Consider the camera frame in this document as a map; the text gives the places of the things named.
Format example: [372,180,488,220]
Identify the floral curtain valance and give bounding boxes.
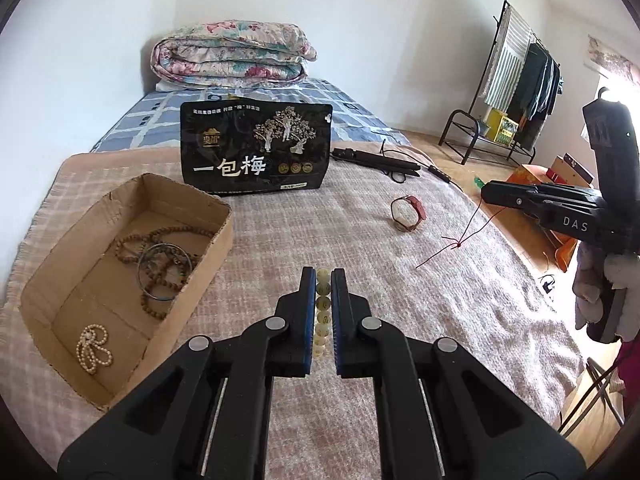
[587,35,640,86]

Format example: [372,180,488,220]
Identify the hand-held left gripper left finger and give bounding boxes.
[57,266,321,480]

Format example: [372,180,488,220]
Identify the brown bead necklace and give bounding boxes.
[115,226,218,319]

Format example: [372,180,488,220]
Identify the cardboard box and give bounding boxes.
[20,173,234,412]

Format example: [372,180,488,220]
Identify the black snack bag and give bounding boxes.
[180,100,333,197]

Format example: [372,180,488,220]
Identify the red string green pendant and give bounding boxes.
[416,176,493,268]

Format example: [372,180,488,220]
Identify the red strap watch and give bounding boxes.
[390,195,426,232]

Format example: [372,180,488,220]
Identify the orange cloth covered table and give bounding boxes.
[506,164,581,273]

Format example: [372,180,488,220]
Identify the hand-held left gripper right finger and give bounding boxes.
[330,267,586,480]

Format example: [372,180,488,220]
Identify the bright window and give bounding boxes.
[607,76,640,128]

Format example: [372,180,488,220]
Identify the tan long box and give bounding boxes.
[552,155,596,189]

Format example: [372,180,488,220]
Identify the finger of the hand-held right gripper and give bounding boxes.
[487,198,547,226]
[482,181,598,202]

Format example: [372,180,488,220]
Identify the black cable with switch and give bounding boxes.
[379,139,463,191]

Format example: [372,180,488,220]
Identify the person's right hand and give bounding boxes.
[574,244,640,342]

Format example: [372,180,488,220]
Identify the thin metal bangle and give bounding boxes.
[137,243,192,302]

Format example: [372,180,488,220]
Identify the white pearl necklace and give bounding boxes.
[76,325,114,375]

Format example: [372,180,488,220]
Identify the folded floral quilt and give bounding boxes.
[151,20,318,93]

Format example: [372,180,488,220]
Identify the striped hanging cloth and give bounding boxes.
[477,2,533,108]

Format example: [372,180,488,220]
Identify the black hair straightener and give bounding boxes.
[332,147,422,178]

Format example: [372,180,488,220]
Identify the dark hanging clothes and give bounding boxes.
[505,42,562,151]

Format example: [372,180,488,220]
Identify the cream bead bracelet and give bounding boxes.
[314,269,333,361]

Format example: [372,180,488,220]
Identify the black clothes rack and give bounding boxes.
[439,0,563,166]

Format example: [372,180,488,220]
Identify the yellow crate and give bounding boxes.
[485,107,519,146]

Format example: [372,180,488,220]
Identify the blue patterned bed sheet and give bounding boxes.
[90,77,413,153]

